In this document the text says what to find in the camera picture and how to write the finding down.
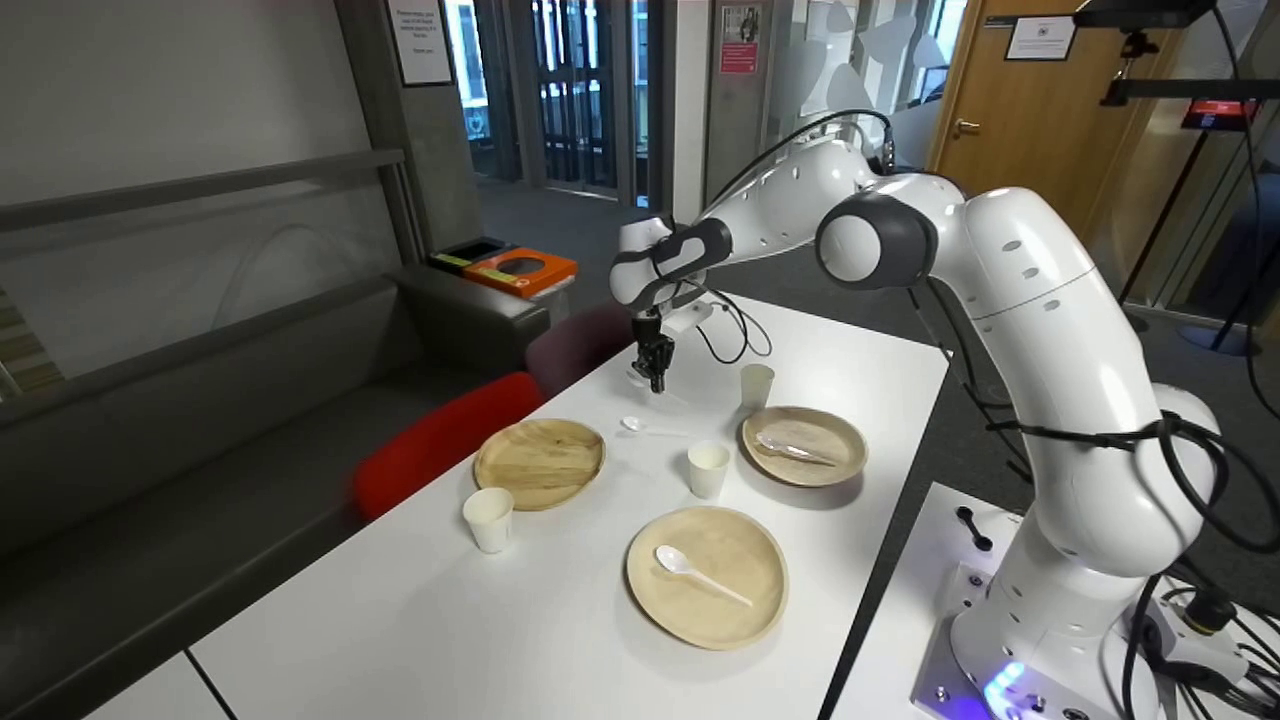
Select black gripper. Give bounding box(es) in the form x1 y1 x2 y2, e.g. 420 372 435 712
631 314 674 393

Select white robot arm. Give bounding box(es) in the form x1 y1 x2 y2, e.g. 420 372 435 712
613 137 1214 712

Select far wooden plate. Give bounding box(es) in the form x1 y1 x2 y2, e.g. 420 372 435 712
472 418 602 512

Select wooden plate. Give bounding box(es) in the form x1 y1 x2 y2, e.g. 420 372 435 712
625 504 789 651
737 409 868 487
472 418 602 512

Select white spoon on middle plate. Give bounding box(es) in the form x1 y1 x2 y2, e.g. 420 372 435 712
754 435 831 464

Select white spoon on plate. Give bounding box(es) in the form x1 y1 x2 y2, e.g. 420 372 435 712
650 545 754 609
754 435 831 464

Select near wooden plate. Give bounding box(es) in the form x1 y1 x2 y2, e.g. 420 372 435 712
625 504 789 651

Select middle wooden plate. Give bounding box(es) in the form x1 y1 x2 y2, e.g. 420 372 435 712
737 409 868 487

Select white spoon on near plate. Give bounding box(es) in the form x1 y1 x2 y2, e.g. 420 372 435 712
650 545 754 609

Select near white paper cup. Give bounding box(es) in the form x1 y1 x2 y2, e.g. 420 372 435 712
740 364 775 409

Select white paper cup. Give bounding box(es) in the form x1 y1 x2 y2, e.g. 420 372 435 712
683 439 733 501
740 364 775 409
463 487 516 556

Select middle white paper cup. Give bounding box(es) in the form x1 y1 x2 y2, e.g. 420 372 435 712
683 439 733 501

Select orange recycling bin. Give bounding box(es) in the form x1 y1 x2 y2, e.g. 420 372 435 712
430 239 577 299

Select red chair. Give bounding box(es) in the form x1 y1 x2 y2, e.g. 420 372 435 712
347 372 545 524

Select far white paper cup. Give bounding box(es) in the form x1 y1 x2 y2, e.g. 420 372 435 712
463 487 516 556

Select wooden door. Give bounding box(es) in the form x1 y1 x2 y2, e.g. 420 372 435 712
927 0 1179 232

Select black tripod stand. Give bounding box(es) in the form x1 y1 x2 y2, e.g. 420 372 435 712
1076 0 1277 352

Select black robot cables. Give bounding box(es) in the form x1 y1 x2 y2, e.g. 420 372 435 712
902 275 1280 720

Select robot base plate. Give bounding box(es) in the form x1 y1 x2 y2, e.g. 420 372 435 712
907 501 1152 720

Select wall poster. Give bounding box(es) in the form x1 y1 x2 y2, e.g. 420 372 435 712
387 0 453 88

